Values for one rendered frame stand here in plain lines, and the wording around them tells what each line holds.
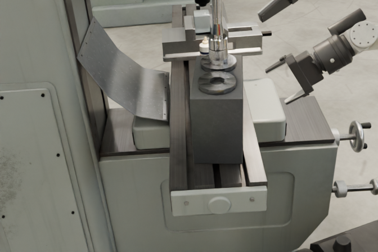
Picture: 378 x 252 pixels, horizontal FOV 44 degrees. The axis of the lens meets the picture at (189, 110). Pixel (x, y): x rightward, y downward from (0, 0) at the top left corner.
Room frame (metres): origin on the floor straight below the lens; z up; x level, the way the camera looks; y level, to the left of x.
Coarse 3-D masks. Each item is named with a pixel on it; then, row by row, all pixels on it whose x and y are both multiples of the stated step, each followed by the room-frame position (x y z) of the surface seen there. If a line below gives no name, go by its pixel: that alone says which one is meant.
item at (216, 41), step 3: (210, 36) 1.04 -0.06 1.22; (225, 36) 1.03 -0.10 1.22; (210, 39) 1.02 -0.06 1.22; (213, 39) 1.02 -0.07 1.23; (216, 39) 1.02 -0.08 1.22; (219, 39) 1.02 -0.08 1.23; (222, 39) 1.02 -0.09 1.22; (225, 39) 1.02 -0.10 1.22; (210, 42) 1.02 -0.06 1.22; (213, 42) 1.01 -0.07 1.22; (216, 42) 1.01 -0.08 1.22; (219, 42) 1.01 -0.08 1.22; (222, 42) 1.01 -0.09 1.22; (225, 42) 1.02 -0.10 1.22
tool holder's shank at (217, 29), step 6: (216, 0) 1.02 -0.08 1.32; (216, 6) 1.02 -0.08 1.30; (216, 12) 1.02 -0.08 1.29; (216, 18) 1.02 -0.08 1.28; (216, 24) 1.02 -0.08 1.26; (222, 24) 1.03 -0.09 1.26; (216, 30) 1.02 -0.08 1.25; (222, 30) 1.02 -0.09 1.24; (216, 36) 1.02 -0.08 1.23; (222, 36) 1.03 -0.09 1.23
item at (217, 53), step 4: (208, 44) 1.03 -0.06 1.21; (212, 44) 1.02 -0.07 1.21; (216, 44) 1.01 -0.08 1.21; (220, 44) 1.01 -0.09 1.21; (224, 44) 1.02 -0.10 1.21; (212, 48) 1.02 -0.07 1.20; (216, 48) 1.01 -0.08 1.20; (220, 48) 1.01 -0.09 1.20; (224, 48) 1.02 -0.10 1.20; (212, 52) 1.02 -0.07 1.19; (216, 52) 1.01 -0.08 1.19; (220, 52) 1.01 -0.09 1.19; (224, 52) 1.02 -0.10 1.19; (212, 56) 1.02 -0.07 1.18; (216, 56) 1.01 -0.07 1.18; (220, 56) 1.01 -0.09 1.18; (224, 56) 1.02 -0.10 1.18; (212, 60) 1.02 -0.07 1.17; (216, 60) 1.01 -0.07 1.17; (220, 60) 1.01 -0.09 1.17; (224, 60) 1.02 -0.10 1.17; (216, 64) 1.01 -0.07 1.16; (220, 64) 1.01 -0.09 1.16
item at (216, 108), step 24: (216, 72) 0.98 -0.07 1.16; (240, 72) 0.99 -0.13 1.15; (192, 96) 0.89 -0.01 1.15; (216, 96) 0.89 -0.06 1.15; (240, 96) 0.88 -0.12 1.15; (192, 120) 0.88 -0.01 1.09; (216, 120) 0.88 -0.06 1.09; (240, 120) 0.87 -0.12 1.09; (192, 144) 0.89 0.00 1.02; (216, 144) 0.88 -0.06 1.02; (240, 144) 0.87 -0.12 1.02
